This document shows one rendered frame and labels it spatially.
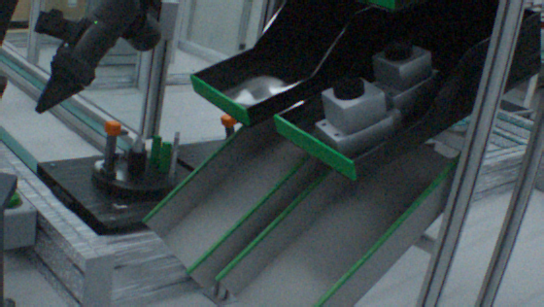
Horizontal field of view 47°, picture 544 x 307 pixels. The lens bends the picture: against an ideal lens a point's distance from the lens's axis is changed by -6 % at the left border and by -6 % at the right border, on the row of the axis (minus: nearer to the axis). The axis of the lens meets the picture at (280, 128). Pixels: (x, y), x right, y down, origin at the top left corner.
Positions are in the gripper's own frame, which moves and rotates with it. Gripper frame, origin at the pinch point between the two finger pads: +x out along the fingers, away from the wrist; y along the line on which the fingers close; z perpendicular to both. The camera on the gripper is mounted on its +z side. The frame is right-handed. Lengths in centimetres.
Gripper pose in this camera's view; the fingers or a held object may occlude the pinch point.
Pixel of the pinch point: (52, 89)
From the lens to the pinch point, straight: 99.1
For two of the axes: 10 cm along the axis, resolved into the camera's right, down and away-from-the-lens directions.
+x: -6.3, 7.8, -0.6
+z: -7.2, -6.1, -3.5
